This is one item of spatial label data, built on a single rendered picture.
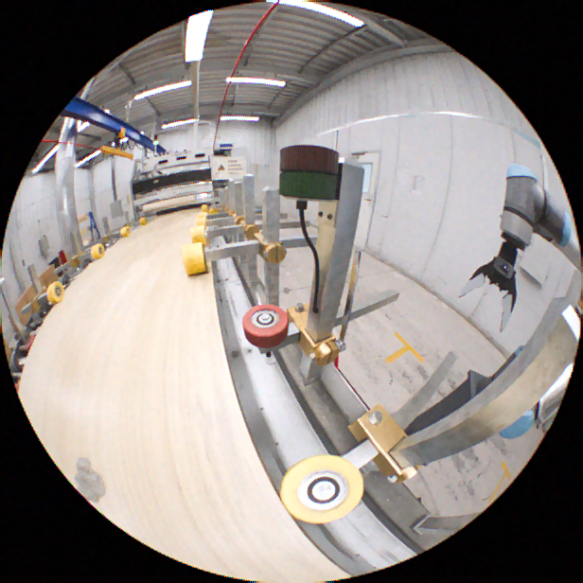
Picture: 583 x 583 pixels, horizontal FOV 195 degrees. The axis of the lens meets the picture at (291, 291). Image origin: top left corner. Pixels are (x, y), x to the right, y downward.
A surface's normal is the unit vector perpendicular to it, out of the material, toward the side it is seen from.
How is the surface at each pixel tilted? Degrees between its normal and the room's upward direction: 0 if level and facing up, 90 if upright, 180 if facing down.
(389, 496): 0
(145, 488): 0
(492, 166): 90
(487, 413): 90
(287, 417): 0
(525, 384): 90
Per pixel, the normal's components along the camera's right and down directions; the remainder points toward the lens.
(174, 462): 0.04, -0.83
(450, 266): -0.92, 0.18
